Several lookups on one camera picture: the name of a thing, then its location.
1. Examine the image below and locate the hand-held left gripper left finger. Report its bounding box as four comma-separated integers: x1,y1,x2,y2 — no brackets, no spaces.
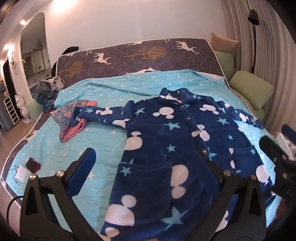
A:
20,148,103,241

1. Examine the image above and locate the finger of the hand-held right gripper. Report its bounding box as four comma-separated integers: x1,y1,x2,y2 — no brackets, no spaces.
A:
259,136,290,164
281,124,296,141

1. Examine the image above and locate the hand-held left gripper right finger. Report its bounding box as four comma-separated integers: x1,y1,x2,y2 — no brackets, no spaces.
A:
196,148,269,241

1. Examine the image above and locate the blue fleece pajama jacket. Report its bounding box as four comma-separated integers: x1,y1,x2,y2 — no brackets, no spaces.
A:
76,87,277,241

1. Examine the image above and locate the pile of grey blue clothes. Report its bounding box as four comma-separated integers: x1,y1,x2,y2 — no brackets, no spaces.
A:
32,76,65,111

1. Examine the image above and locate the white box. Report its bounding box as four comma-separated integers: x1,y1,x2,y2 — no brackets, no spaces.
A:
273,132,295,160

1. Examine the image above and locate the light blue star blanket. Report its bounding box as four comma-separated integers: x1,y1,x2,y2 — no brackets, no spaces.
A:
5,70,281,241

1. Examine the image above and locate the red and black device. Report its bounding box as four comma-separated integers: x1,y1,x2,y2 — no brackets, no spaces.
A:
25,158,42,174

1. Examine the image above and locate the floral and pink folded cloth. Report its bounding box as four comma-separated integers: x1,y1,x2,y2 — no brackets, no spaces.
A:
50,100,97,142

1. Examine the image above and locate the green pillow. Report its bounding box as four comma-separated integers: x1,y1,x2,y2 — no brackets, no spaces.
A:
213,50,235,75
229,71,275,110

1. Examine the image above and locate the white paper sheet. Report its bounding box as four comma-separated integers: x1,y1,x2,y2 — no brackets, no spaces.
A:
15,165,30,182

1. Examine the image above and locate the green cushion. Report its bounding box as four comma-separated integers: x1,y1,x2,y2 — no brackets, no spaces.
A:
25,100,44,121

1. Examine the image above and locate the white cat figurine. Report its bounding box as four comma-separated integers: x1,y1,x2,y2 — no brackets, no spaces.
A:
14,94,32,124

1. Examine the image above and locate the drawer rack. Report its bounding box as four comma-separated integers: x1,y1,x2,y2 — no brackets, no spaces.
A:
2,97,20,127

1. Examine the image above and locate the black floor lamp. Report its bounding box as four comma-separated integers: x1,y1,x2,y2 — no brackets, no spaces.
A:
248,9,259,75

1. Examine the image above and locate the pink pillow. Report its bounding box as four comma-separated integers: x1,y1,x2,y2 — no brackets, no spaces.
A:
211,32,239,53

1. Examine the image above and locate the deer print mattress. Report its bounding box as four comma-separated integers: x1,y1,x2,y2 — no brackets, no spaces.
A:
0,38,274,200

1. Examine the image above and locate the black cable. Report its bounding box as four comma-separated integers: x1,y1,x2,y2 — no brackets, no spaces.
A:
6,196,23,217

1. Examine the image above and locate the wall mirror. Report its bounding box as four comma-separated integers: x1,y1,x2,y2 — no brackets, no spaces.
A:
21,50,45,76

